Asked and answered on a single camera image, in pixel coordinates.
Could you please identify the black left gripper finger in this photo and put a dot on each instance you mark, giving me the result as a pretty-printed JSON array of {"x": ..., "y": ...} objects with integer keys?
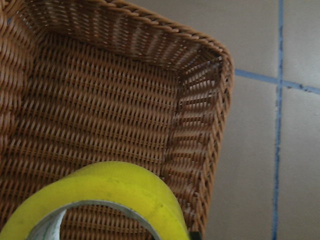
[{"x": 195, "y": 235}]

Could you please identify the yellow tape roll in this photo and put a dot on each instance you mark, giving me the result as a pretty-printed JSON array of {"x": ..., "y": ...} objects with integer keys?
[{"x": 129, "y": 188}]

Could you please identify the brown wicker basket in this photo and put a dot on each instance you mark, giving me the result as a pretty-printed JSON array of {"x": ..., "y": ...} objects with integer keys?
[{"x": 86, "y": 81}]

